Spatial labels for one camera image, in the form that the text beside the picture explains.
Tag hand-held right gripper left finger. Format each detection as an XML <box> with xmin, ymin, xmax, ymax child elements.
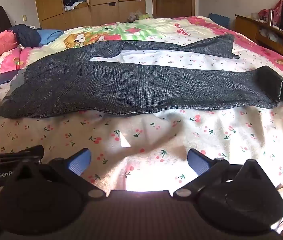
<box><xmin>14</xmin><ymin>148</ymin><xmax>106</xmax><ymax>201</ymax></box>

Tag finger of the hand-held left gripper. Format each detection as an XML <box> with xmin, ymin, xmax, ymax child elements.
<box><xmin>0</xmin><ymin>140</ymin><xmax>45</xmax><ymax>166</ymax></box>

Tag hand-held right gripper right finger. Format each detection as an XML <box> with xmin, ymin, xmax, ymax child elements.
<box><xmin>173</xmin><ymin>148</ymin><xmax>260</xmax><ymax>201</ymax></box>

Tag grey plaid pants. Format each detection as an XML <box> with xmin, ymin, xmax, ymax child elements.
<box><xmin>0</xmin><ymin>34</ymin><xmax>283</xmax><ymax>119</ymax></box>

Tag cherry printed blanket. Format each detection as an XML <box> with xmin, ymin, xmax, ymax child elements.
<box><xmin>0</xmin><ymin>16</ymin><xmax>283</xmax><ymax>230</ymax></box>

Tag dark blue knit garment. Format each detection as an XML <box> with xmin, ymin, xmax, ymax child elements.
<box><xmin>8</xmin><ymin>24</ymin><xmax>42</xmax><ymax>48</ymax></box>

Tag light blue cloth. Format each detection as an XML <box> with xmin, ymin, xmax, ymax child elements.
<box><xmin>36</xmin><ymin>29</ymin><xmax>64</xmax><ymax>46</ymax></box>

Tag wooden television cabinet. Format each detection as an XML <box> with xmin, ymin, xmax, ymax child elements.
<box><xmin>234</xmin><ymin>14</ymin><xmax>283</xmax><ymax>67</ymax></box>

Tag blue foam mat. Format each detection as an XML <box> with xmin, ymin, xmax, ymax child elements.
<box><xmin>208</xmin><ymin>13</ymin><xmax>230</xmax><ymax>28</ymax></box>

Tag wooden wardrobe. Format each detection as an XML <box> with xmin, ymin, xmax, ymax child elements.
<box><xmin>33</xmin><ymin>0</ymin><xmax>147</xmax><ymax>30</ymax></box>

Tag plastic bag with toys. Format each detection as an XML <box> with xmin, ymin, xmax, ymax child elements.
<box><xmin>128</xmin><ymin>10</ymin><xmax>154</xmax><ymax>22</ymax></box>

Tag folded clothes pile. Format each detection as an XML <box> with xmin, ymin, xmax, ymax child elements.
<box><xmin>63</xmin><ymin>0</ymin><xmax>88</xmax><ymax>12</ymax></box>

